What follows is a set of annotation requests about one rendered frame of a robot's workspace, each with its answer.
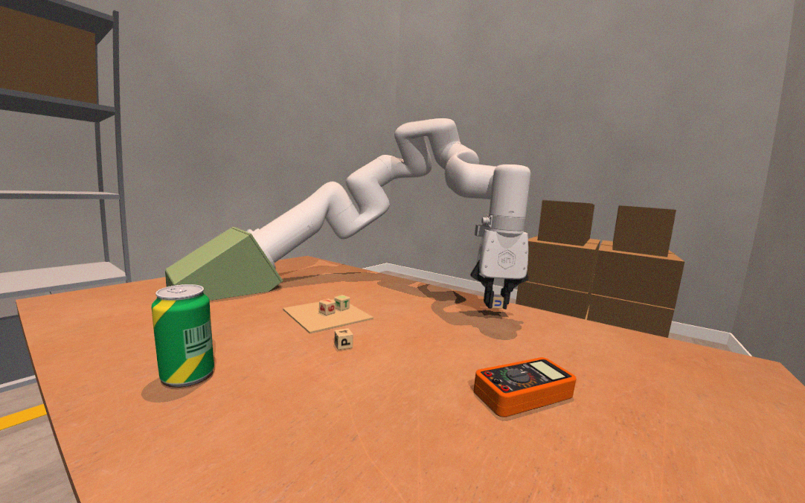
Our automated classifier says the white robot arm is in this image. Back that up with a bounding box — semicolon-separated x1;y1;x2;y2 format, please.
247;118;530;269

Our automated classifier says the green drink can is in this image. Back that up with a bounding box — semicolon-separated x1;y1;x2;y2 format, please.
151;284;214;387

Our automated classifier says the tan square mat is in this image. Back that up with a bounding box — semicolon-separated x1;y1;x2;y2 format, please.
283;302;373;333

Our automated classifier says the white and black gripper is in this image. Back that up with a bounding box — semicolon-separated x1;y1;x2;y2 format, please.
470;227;528;310

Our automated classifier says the orange digital multimeter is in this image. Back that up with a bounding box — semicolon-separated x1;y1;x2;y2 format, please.
474;357;577;417

